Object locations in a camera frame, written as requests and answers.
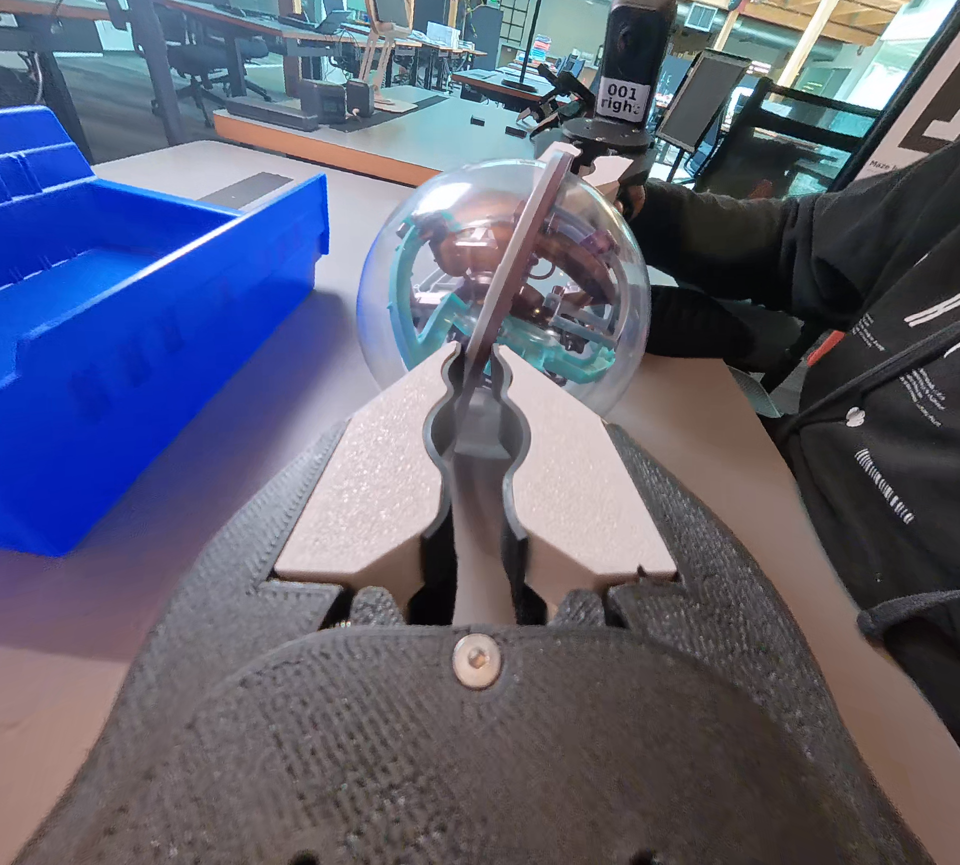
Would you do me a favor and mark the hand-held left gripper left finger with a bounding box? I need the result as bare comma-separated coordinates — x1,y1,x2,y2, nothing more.
275,345,459,604

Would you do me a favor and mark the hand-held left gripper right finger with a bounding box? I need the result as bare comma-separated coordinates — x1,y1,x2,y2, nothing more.
495,351,679,604

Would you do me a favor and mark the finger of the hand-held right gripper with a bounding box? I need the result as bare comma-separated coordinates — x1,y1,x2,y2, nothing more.
576,153,637,196

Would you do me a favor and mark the clear maze ball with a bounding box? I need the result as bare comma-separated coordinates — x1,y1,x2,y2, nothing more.
357,153,652,424

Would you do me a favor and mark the person's right forearm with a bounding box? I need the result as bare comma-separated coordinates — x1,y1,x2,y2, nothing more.
620,175,841,371

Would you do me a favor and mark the black monitor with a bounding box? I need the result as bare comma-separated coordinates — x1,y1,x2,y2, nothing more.
656,48,753,155

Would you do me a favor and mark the black office chair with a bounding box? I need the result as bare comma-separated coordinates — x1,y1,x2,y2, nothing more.
695,75,889,206

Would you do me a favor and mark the wooden-edged desk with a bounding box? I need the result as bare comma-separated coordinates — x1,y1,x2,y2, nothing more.
215,93,601,190

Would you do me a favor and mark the blue plastic bin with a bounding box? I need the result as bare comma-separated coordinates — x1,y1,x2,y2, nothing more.
0,105,331,559

